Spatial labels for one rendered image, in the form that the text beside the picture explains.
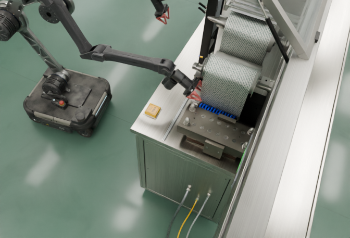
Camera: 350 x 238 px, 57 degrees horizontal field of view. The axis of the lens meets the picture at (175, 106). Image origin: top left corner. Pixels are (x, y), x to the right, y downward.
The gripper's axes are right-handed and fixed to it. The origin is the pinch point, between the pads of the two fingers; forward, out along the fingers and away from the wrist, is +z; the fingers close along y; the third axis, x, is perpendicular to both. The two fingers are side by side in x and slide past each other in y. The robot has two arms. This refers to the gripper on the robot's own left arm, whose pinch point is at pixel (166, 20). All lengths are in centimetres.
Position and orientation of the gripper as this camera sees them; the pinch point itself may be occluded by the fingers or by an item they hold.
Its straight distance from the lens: 220.0
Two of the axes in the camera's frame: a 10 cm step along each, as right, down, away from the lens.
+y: 2.9, -7.6, 5.8
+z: 4.3, 6.4, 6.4
